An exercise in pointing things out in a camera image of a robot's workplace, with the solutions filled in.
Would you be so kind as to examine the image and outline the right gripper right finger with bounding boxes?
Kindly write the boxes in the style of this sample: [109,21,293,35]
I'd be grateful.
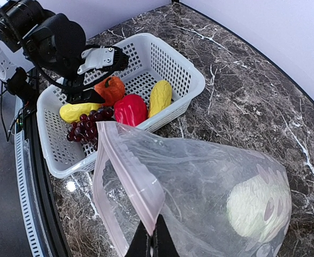
[152,214,180,257]

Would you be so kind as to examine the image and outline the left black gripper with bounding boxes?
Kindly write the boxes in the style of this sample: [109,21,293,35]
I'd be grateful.
[58,74,105,104]

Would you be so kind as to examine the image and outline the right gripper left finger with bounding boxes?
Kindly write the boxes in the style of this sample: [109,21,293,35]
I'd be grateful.
[125,221,152,257]

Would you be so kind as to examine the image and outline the orange toy pumpkin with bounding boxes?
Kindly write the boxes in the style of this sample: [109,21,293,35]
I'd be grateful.
[94,76,125,107]

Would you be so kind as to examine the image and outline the white plastic basket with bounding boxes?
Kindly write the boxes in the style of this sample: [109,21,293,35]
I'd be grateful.
[36,33,205,178]

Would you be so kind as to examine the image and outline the clear zip top bag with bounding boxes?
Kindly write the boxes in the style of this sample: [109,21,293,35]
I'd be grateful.
[93,122,292,256]

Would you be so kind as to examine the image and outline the white toy cauliflower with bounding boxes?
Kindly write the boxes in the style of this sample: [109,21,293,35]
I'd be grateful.
[226,175,292,243]

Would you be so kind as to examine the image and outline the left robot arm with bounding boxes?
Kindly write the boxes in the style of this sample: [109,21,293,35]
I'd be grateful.
[0,1,104,104]

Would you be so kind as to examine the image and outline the yellow toy fruit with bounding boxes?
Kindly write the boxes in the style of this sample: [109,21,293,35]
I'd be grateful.
[148,80,172,118]
[59,103,101,124]

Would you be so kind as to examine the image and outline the dark red toy grapes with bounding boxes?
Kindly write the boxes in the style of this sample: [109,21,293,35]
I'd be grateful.
[66,107,114,151]

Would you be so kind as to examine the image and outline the red toy bell pepper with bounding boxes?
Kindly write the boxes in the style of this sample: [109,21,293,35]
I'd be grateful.
[114,94,148,127]

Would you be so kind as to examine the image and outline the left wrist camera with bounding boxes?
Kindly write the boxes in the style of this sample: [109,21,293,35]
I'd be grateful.
[77,46,129,75]

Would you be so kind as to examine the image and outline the black front rail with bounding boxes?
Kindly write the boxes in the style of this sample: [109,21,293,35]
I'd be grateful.
[24,113,72,256]

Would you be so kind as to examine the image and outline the white slotted cable duct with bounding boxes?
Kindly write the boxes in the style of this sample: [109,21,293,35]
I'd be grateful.
[13,96,44,257]

